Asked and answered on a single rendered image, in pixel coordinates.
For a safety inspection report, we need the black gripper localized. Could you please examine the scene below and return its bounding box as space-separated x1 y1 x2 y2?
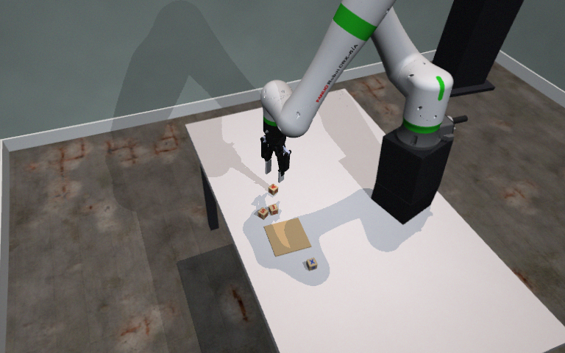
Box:
260 135 291 182

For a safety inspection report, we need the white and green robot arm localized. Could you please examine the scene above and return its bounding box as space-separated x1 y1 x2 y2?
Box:
260 0 468 150

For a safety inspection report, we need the tan flat mat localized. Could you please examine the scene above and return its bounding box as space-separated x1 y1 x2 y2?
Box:
264 218 312 257

